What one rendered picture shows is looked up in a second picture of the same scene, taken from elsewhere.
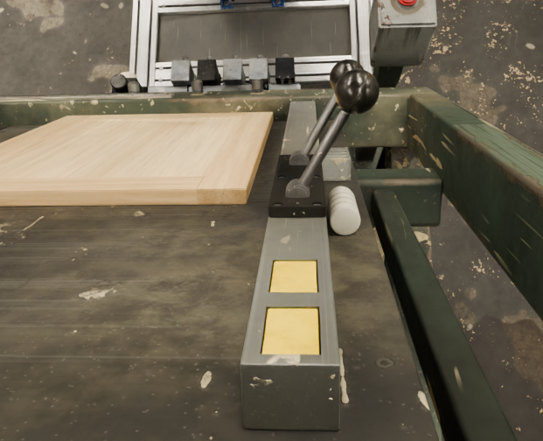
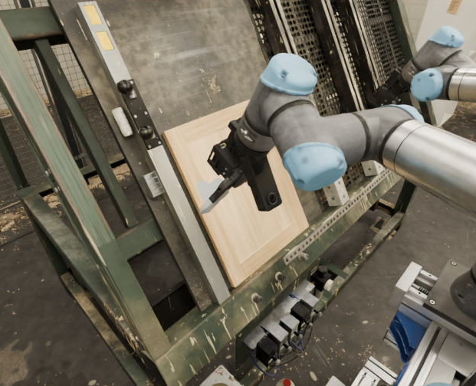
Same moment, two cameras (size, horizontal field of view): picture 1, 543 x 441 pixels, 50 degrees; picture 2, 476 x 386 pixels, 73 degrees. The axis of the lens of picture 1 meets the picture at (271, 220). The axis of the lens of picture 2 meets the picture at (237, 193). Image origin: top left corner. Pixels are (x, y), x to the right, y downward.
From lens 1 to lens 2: 108 cm
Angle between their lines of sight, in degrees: 61
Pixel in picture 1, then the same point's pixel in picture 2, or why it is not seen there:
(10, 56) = not seen: hidden behind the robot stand
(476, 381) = (53, 70)
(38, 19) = not seen: hidden behind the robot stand
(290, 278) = (104, 38)
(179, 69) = (310, 299)
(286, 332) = (93, 13)
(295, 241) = (115, 62)
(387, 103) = (182, 335)
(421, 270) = (88, 135)
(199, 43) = not seen: outside the picture
